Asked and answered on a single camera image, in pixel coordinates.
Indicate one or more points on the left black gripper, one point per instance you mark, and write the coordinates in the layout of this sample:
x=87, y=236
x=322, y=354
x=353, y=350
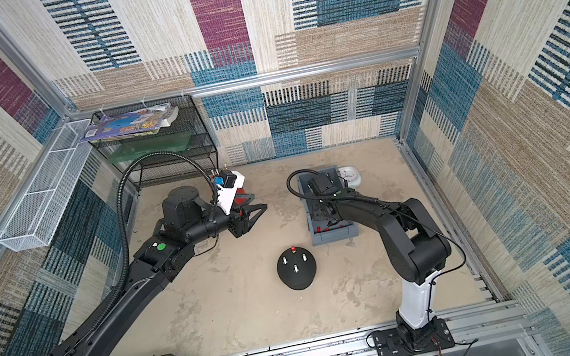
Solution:
x=243, y=223

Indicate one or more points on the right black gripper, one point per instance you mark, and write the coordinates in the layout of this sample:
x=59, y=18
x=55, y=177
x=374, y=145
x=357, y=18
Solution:
x=325, y=207

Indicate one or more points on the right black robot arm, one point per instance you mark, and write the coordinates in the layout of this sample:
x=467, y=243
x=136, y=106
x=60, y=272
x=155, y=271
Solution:
x=415, y=246

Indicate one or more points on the black dome screw fixture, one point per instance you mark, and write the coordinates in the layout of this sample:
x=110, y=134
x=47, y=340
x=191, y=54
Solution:
x=297, y=271

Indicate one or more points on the grey plastic parts bin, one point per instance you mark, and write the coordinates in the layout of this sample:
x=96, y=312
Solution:
x=321, y=236

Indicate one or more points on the white round kitchen timer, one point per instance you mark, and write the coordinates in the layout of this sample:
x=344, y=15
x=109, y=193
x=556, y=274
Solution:
x=351, y=175

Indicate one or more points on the colourful book on shelf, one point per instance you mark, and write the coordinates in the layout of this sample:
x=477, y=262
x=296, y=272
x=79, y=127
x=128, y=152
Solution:
x=132, y=124

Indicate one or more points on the green folder on shelf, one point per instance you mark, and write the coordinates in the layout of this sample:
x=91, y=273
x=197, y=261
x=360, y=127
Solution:
x=129, y=152

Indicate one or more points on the black wire shelf rack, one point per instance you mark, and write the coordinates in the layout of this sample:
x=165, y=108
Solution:
x=174, y=124

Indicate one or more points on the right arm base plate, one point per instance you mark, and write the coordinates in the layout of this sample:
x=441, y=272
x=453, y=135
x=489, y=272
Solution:
x=401, y=341

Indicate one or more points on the white wire mesh basket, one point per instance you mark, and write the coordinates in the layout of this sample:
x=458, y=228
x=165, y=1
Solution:
x=40, y=210

